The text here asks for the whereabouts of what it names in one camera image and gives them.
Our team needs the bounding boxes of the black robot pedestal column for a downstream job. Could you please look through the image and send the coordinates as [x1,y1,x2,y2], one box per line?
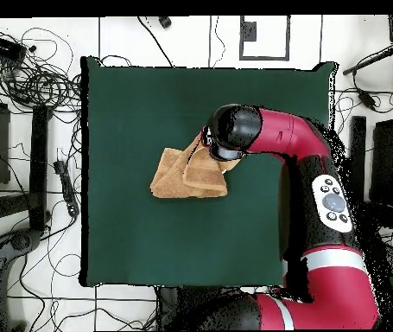
[155,285,218,331]

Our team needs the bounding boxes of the tan terry towel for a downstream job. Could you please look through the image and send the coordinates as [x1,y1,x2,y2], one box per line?
[149,132,243,200]

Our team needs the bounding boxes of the black tripod rod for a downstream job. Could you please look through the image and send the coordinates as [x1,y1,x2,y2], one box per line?
[341,42,393,76]

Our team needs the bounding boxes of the tangled black cables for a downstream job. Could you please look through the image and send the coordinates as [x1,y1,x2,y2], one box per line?
[0,27,83,115]

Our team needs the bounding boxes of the black metal stand frame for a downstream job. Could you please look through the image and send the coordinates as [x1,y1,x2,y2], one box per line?
[347,115,393,239]
[0,104,54,232]

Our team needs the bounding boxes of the black switch box with ports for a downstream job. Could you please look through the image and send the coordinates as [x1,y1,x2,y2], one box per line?
[0,31,28,64]

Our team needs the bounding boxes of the black power strip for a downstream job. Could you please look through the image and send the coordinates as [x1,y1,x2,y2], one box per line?
[53,159,80,218]

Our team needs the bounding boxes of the black power adapter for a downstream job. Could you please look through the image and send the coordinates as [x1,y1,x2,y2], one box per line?
[357,88,377,112]

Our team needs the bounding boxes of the dark green tablecloth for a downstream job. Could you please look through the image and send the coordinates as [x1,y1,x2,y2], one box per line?
[79,55,339,290]

